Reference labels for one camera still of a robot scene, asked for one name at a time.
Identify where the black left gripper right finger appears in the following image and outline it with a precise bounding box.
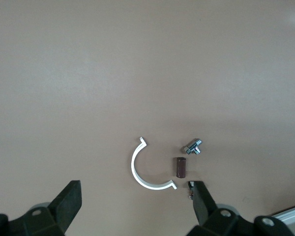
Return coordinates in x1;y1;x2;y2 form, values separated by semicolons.
192;180;295;236

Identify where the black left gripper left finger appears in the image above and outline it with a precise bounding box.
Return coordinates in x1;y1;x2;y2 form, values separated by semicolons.
0;180;82;236

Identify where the small brown ribbed block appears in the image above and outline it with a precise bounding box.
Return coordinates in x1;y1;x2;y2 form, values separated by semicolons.
174;157;187;179

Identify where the chrome metal tee fitting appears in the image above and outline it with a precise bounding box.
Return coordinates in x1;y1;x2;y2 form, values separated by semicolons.
181;138;204;156

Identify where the white curved plastic clamp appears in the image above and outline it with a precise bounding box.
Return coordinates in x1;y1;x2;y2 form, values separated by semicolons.
131;136;178;190

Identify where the brown table mat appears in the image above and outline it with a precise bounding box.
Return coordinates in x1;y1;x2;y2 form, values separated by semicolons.
0;0;295;236

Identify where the black switch with white cap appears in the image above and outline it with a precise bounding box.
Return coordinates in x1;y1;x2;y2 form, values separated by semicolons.
187;180;195;200

